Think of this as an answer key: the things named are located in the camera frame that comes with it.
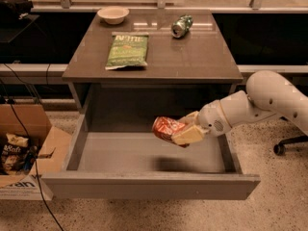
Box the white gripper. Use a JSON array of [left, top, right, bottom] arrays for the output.
[[171, 100, 231, 145]]

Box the red coke can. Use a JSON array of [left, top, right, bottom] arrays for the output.
[[152, 116, 186, 143]]

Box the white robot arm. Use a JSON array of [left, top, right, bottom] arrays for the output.
[[171, 70, 308, 145]]

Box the grey cabinet with top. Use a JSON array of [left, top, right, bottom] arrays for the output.
[[62, 9, 244, 115]]

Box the open grey top drawer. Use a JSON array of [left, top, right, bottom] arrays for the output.
[[41, 86, 262, 201]]

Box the green soda can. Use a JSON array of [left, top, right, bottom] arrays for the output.
[[171, 14, 193, 39]]

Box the black office chair base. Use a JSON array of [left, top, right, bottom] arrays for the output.
[[273, 135, 308, 156]]

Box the green chip bag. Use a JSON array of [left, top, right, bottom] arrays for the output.
[[105, 32, 149, 70]]

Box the white bowl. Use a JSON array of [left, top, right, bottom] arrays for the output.
[[97, 6, 129, 25]]

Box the brown cardboard box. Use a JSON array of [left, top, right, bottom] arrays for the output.
[[0, 104, 71, 200]]

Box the dark snack bag in box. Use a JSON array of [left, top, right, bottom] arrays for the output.
[[0, 133, 39, 175]]

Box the black device on shelf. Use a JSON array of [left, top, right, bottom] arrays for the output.
[[0, 0, 33, 23]]

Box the black cable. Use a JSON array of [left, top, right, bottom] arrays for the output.
[[0, 63, 65, 231]]

